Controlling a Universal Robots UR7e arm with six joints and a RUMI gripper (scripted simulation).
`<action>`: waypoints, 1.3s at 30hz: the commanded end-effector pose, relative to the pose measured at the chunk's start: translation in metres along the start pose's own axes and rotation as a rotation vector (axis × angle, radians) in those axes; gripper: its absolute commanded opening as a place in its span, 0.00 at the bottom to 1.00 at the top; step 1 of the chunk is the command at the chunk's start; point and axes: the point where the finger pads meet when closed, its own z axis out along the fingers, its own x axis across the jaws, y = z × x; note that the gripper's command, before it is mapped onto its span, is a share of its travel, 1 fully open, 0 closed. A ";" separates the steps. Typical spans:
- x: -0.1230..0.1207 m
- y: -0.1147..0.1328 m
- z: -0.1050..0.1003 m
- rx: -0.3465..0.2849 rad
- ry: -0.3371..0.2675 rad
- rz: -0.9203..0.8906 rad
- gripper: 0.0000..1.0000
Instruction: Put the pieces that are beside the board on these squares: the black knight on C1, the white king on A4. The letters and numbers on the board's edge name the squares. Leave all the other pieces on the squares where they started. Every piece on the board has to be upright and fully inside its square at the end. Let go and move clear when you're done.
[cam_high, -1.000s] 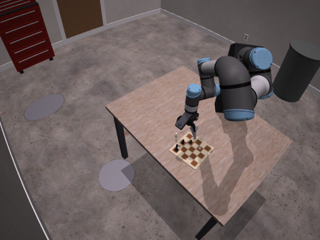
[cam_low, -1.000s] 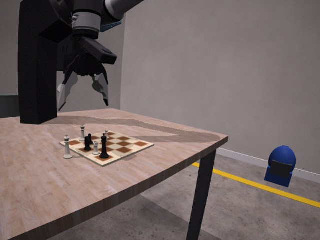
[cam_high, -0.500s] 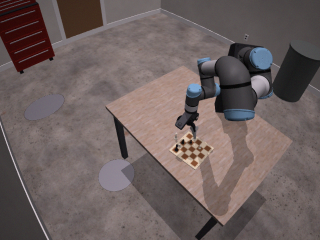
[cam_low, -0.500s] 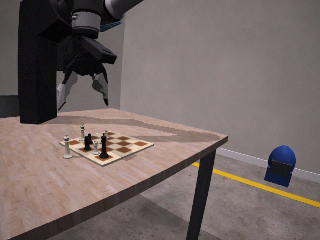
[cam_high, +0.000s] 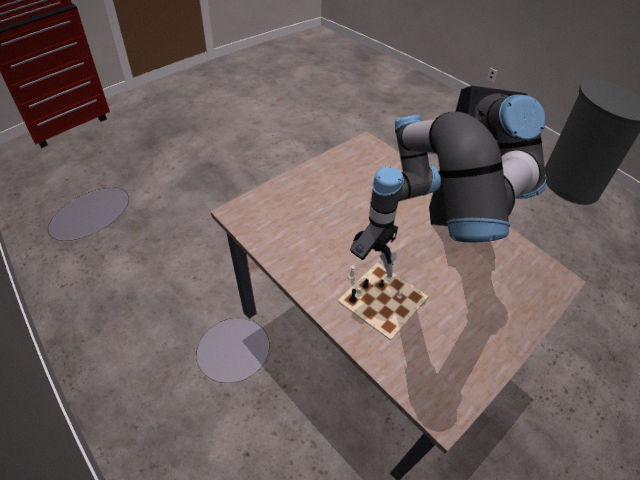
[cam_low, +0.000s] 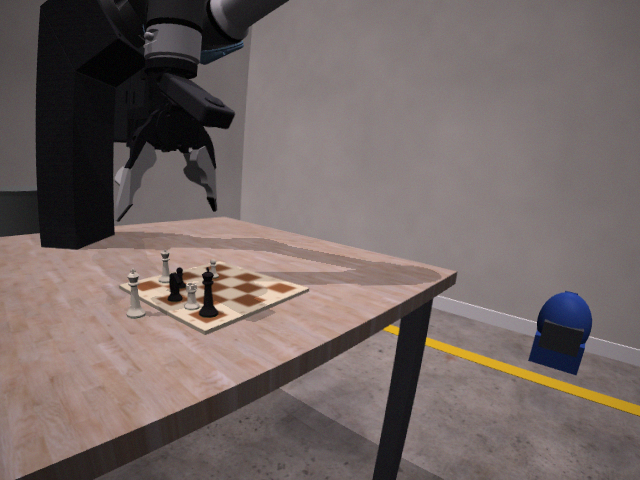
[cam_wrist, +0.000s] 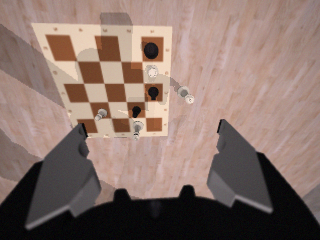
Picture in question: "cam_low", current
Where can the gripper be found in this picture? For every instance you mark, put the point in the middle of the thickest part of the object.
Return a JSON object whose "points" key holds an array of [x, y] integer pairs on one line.
{"points": [[170, 126]]}

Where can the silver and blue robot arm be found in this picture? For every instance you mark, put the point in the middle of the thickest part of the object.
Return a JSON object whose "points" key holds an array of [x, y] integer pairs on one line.
{"points": [[233, 17]]}

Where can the white chess pawn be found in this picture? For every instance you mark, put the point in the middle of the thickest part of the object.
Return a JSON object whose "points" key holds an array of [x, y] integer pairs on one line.
{"points": [[213, 269]]}

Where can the chessboard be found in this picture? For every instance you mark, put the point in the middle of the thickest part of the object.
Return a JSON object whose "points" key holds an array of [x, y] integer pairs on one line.
{"points": [[237, 294]]}

